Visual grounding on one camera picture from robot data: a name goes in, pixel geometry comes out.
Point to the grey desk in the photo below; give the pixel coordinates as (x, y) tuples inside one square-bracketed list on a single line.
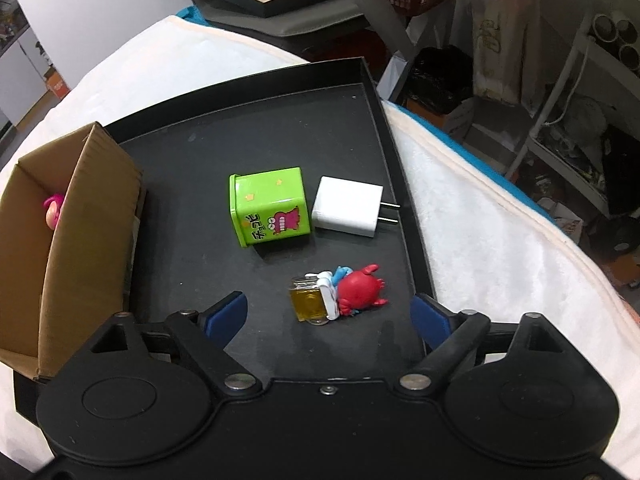
[(395, 15)]

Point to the green cartoon toy box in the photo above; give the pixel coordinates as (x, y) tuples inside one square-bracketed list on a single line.
[(270, 205)]

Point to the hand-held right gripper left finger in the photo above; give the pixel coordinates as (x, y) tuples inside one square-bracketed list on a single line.
[(227, 316)]

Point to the printed tote bag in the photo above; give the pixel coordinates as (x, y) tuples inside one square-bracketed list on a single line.
[(500, 45)]

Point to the orange carton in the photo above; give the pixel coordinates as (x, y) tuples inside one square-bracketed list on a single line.
[(56, 85)]

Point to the white metal rack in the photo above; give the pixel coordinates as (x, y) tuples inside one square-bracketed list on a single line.
[(565, 90)]

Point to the pink bear figure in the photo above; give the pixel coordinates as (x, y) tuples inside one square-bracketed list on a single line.
[(54, 210)]

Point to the black shallow tray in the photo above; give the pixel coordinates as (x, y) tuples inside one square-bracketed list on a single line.
[(200, 160)]

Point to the black bag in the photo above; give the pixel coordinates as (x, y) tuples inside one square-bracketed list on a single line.
[(437, 80)]

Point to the white fan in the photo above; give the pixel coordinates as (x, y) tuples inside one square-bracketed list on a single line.
[(582, 120)]

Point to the red crab figure with bottle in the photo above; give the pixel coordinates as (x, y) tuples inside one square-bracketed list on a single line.
[(357, 290)]

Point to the white plug charger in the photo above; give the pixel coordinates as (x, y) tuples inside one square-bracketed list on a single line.
[(347, 205)]

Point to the brown cardboard box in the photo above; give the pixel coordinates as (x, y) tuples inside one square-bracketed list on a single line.
[(95, 240)]

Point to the dark round tube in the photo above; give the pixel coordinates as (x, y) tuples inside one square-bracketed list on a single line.
[(631, 55), (605, 27), (627, 27)]

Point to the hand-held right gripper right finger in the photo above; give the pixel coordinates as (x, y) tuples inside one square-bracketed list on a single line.
[(430, 317)]

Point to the small white carton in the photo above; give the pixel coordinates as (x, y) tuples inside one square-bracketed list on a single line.
[(457, 119)]

